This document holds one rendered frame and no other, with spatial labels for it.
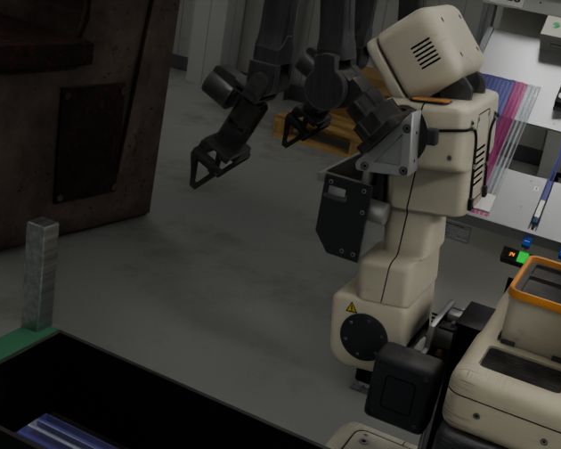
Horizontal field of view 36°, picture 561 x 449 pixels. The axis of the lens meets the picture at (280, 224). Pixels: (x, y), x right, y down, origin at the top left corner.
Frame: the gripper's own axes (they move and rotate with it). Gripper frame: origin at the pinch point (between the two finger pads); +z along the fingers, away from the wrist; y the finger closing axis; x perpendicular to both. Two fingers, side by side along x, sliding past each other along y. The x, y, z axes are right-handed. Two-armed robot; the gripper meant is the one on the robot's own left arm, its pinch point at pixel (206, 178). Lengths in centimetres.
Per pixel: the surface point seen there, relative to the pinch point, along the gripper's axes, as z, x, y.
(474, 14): 29, -36, -504
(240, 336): 106, 12, -116
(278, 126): 147, -85, -390
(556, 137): 55, 66, -470
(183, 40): 194, -227, -517
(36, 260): -10, 5, 64
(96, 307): 128, -37, -100
